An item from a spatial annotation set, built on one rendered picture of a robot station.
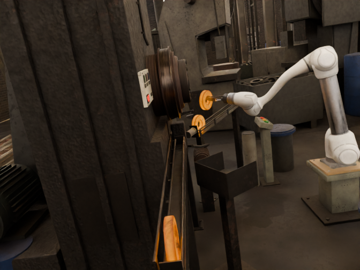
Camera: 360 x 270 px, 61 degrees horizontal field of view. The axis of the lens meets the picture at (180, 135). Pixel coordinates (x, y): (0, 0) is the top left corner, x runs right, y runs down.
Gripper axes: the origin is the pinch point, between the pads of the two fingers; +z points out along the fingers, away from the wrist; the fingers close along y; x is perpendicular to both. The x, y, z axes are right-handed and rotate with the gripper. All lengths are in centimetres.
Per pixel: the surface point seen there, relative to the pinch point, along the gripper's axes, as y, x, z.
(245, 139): 34, -44, -16
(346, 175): 10, -53, -100
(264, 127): 41, -34, -32
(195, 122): -6.6, -19.2, 8.1
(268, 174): 47, -82, -31
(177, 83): -56, 21, -16
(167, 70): -62, 30, -14
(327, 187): 15, -68, -87
